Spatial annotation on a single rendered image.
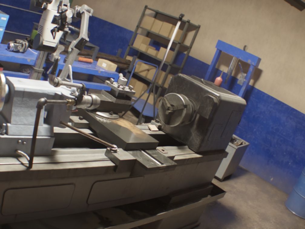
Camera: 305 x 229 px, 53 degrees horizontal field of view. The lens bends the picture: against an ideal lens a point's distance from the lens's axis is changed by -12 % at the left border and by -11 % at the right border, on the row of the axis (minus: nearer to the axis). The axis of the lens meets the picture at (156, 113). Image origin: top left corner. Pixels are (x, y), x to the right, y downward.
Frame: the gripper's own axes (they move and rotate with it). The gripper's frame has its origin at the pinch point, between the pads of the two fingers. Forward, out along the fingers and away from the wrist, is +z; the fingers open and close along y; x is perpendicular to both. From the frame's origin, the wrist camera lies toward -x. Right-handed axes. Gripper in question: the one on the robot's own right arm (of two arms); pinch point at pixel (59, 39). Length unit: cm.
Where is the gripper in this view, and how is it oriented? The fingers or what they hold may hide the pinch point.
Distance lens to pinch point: 246.2
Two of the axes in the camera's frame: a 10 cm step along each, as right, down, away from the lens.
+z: 0.1, 9.9, -1.0
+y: 6.5, 0.7, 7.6
